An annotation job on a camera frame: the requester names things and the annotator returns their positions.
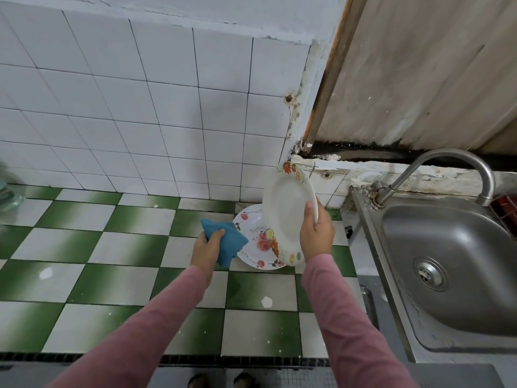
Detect person's right hand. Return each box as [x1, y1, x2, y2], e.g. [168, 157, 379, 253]
[301, 199, 336, 262]

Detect person's left hand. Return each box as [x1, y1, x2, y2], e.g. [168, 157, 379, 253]
[191, 228, 226, 274]

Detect blue cleaning cloth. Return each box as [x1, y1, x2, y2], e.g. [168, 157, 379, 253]
[200, 219, 250, 270]

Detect white plate orange flowers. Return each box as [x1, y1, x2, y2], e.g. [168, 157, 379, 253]
[262, 161, 321, 257]

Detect red flower plate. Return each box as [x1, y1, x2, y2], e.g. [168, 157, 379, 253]
[233, 203, 306, 272]

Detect person's left forearm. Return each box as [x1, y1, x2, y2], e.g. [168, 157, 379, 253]
[48, 265, 213, 388]

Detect person's right forearm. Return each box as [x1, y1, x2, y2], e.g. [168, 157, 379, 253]
[301, 253, 418, 388]

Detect green checkered tile countertop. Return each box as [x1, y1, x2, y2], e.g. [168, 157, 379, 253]
[0, 184, 360, 369]

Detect person's right leg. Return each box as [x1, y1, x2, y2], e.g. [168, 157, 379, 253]
[233, 371, 261, 388]

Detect stainless steel sink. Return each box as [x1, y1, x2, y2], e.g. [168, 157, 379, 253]
[350, 185, 517, 364]

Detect chrome faucet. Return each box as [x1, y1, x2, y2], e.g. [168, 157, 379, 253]
[372, 148, 497, 209]

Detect weathered wooden board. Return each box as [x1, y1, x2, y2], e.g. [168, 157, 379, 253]
[303, 0, 517, 157]

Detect clear bottle with green liquid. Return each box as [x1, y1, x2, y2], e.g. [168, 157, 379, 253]
[0, 161, 25, 213]

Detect wire dish rack red tray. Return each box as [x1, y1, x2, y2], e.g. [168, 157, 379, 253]
[493, 193, 517, 233]

